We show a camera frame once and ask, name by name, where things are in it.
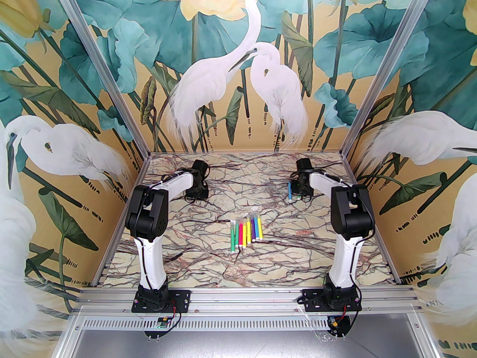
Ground red black power wires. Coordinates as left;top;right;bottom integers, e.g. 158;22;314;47
335;300;360;327
166;300;184;328

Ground wide aluminium base rail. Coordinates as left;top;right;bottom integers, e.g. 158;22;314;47
71;289;425;315

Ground perforated metal strip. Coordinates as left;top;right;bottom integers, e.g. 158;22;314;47
75;318;416;331

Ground clear acrylic board bracket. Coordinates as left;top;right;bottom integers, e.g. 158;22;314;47
143;314;176;340
322;314;353;339

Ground grey metal sheet panel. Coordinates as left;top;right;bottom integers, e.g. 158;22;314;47
56;330;438;358

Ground aluminium side table rail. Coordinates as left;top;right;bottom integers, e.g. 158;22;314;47
89;153;151;288
342;153;405;286

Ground aluminium frame post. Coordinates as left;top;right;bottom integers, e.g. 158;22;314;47
342;0;443;155
48;0;151;155

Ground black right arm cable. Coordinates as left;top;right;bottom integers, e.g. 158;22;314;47
298;168;375;290

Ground aluminium back table rail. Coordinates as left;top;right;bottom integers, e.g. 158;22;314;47
147;150;347;155

